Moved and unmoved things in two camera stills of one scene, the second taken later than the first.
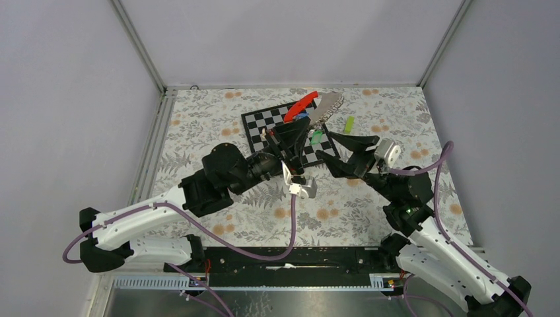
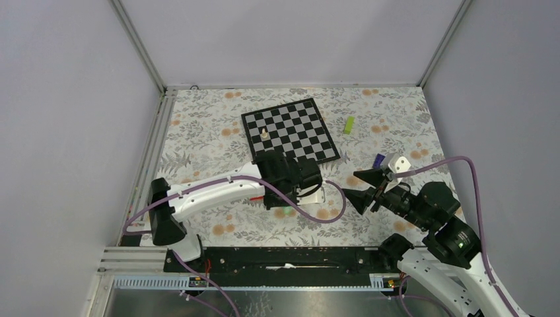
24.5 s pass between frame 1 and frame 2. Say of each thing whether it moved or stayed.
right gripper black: moved
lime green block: stayed
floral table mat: stayed
